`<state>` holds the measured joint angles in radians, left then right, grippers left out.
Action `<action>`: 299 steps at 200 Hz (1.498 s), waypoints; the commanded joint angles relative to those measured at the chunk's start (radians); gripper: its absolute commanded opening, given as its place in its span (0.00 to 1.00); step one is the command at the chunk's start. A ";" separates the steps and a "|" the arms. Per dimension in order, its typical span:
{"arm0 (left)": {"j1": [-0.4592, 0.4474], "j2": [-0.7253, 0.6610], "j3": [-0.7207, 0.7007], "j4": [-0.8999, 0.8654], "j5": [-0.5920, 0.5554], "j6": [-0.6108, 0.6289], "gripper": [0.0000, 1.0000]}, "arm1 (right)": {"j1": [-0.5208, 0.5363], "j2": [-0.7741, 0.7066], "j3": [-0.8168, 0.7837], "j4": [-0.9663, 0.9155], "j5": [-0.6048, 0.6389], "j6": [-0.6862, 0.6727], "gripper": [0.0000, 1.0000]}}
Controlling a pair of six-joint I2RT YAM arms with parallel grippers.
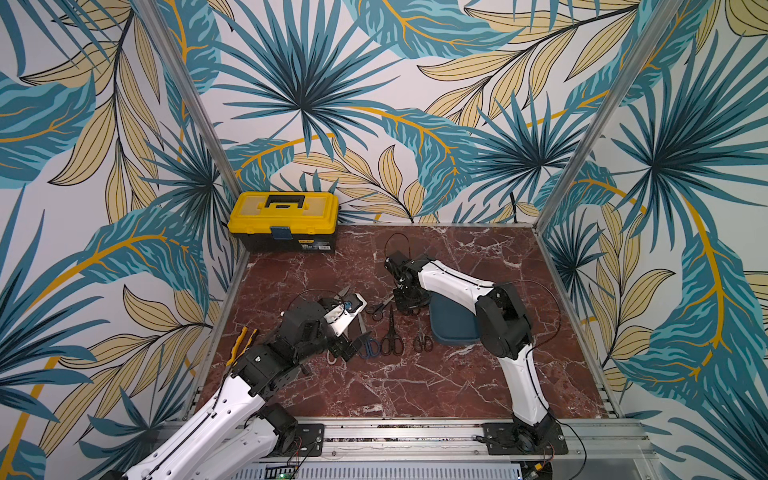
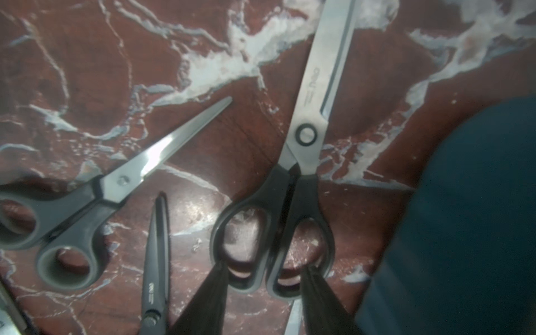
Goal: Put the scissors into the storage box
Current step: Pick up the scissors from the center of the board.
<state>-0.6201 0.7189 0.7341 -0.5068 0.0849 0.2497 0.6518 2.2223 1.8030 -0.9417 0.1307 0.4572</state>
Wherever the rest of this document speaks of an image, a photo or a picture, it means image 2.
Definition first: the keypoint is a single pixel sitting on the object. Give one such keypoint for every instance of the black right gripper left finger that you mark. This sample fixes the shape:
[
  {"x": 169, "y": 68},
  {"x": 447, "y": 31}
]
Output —
[{"x": 205, "y": 313}]

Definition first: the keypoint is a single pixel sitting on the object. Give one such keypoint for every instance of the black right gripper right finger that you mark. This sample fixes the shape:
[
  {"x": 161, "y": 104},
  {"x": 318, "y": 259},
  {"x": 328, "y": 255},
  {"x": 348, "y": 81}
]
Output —
[{"x": 323, "y": 312}]

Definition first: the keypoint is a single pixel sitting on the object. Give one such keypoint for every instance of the small black scissors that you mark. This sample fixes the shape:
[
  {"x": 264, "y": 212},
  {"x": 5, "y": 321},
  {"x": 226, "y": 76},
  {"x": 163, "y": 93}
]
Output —
[{"x": 156, "y": 271}]

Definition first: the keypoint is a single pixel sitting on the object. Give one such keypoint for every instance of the large black handled scissors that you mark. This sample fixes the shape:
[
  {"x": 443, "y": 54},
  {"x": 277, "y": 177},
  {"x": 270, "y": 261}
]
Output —
[{"x": 289, "y": 194}]

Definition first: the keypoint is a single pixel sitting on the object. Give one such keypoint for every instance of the grey handled scissors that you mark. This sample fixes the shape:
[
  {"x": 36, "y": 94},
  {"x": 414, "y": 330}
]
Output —
[{"x": 74, "y": 220}]

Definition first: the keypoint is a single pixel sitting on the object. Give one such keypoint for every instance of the teal plastic storage box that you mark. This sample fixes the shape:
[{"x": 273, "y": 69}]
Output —
[{"x": 462, "y": 259}]

